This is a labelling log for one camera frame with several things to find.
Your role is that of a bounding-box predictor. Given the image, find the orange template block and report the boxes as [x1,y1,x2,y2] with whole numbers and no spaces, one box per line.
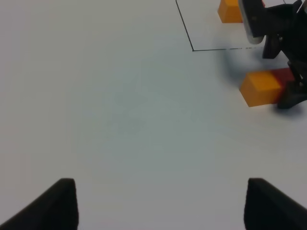
[217,0,243,23]

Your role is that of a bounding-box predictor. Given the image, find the red block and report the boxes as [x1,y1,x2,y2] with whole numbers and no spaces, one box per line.
[272,68,295,103]

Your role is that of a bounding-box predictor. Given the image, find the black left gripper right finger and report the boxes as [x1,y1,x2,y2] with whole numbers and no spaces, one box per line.
[244,178,307,230]

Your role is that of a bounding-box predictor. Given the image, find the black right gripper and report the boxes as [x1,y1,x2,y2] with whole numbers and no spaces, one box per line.
[262,1,307,109]

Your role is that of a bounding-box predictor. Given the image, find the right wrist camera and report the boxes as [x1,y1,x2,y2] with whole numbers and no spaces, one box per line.
[238,0,264,45]

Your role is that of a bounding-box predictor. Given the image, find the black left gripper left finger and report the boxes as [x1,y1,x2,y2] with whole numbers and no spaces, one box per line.
[0,178,79,230]

